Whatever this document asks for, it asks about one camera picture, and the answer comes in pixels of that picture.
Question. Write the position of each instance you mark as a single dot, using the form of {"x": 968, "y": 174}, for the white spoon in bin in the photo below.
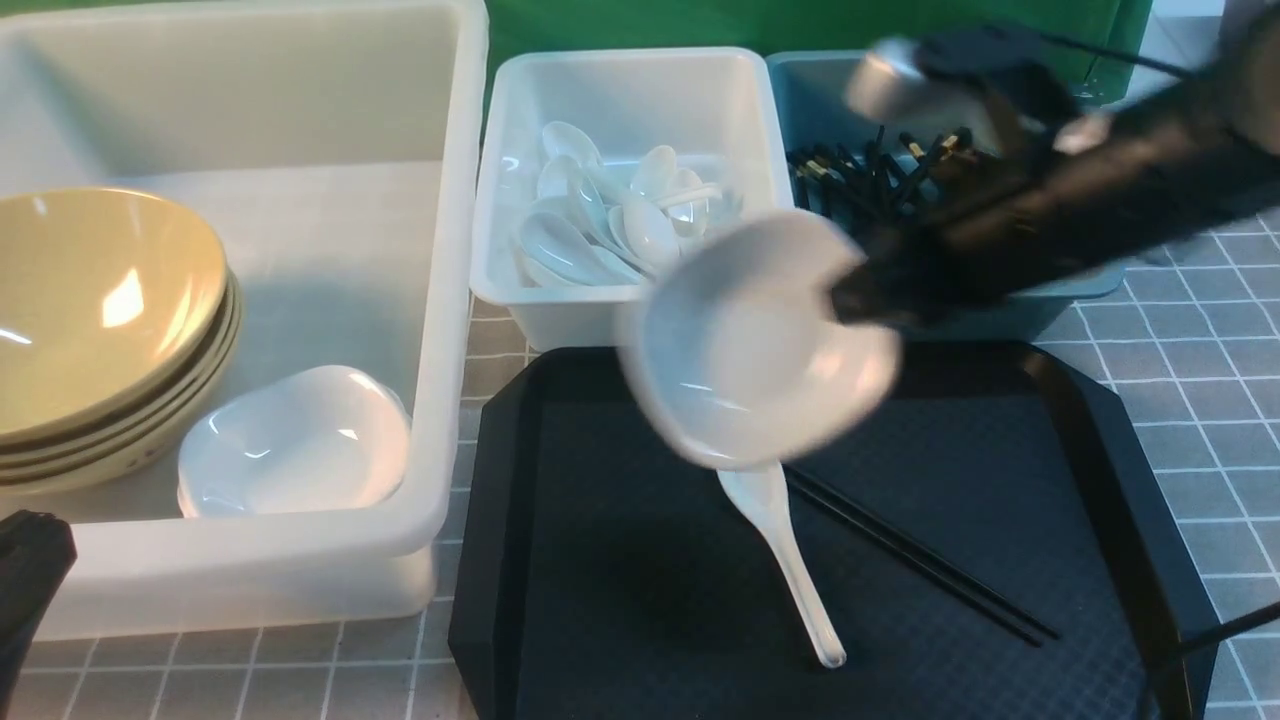
{"x": 561, "y": 248}
{"x": 643, "y": 235}

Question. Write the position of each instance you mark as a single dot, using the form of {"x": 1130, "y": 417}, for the black plastic serving tray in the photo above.
{"x": 603, "y": 577}

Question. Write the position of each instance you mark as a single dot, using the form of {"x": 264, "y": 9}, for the white plastic spoon bin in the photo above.
{"x": 713, "y": 105}

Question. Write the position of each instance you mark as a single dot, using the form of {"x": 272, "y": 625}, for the large translucent white tub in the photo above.
{"x": 333, "y": 146}

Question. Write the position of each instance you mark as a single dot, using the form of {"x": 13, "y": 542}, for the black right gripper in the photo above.
{"x": 990, "y": 236}

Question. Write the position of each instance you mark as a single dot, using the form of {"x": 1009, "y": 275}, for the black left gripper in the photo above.
{"x": 37, "y": 552}

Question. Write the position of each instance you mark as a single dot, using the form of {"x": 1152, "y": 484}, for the white square dish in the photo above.
{"x": 319, "y": 474}
{"x": 735, "y": 355}
{"x": 321, "y": 401}

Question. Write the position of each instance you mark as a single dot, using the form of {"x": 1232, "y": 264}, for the blue-grey plastic chopstick bin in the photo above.
{"x": 808, "y": 89}

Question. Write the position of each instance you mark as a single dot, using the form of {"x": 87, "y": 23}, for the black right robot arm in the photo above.
{"x": 1070, "y": 191}

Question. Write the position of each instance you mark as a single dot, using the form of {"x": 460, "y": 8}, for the top stacked yellow bowl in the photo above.
{"x": 127, "y": 420}

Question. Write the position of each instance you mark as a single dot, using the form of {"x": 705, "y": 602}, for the white ceramic soup spoon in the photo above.
{"x": 761, "y": 496}

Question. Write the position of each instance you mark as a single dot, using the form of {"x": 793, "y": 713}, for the green cloth backdrop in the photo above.
{"x": 767, "y": 27}

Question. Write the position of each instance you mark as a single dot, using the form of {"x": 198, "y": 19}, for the stacked yellow bowl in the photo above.
{"x": 127, "y": 420}
{"x": 130, "y": 453}

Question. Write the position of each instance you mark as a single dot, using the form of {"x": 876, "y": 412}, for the yellow noodle bowl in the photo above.
{"x": 105, "y": 291}

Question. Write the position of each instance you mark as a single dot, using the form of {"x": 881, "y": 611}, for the white square dish in tub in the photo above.
{"x": 319, "y": 474}

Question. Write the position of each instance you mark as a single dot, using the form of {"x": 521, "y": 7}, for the grey checkered table mat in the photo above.
{"x": 1189, "y": 343}

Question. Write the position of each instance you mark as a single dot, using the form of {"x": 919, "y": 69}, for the bottom stacked yellow bowl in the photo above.
{"x": 130, "y": 453}

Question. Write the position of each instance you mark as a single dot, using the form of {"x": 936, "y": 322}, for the white spoon in bin front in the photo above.
{"x": 561, "y": 248}

